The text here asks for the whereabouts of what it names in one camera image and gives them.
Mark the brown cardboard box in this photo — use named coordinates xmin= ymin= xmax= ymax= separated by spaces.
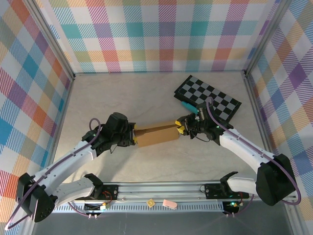
xmin=135 ymin=119 xmax=179 ymax=148

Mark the teal pink handheld tool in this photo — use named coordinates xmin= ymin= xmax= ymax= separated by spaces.
xmin=181 ymin=101 xmax=199 ymax=114

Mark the black grey checkerboard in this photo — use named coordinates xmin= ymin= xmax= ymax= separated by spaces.
xmin=174 ymin=75 xmax=243 ymax=126

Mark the pink eraser block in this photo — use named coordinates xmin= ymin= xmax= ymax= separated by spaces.
xmin=162 ymin=199 xmax=178 ymax=210

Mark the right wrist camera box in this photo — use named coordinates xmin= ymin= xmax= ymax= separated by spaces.
xmin=196 ymin=104 xmax=209 ymax=120

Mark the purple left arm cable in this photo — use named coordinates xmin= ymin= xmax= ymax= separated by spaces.
xmin=4 ymin=117 xmax=103 ymax=231

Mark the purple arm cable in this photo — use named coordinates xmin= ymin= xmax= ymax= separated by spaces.
xmin=4 ymin=117 xmax=103 ymax=231
xmin=205 ymin=96 xmax=302 ymax=217

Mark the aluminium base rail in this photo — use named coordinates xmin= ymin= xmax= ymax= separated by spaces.
xmin=52 ymin=180 xmax=297 ymax=204

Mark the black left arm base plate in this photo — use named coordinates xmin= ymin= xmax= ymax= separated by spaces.
xmin=92 ymin=184 xmax=120 ymax=201

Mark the aluminium frame side rail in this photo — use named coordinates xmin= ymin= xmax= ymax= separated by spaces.
xmin=44 ymin=74 xmax=75 ymax=184

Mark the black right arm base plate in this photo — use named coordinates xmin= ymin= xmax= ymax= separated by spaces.
xmin=203 ymin=183 xmax=250 ymax=199

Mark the grey slotted cable duct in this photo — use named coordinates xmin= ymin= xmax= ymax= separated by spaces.
xmin=52 ymin=202 xmax=225 ymax=214

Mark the aluminium frame post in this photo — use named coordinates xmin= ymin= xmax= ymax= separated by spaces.
xmin=243 ymin=0 xmax=294 ymax=78
xmin=25 ymin=0 xmax=75 ymax=81

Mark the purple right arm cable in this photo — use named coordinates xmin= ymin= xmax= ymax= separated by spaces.
xmin=205 ymin=96 xmax=302 ymax=217

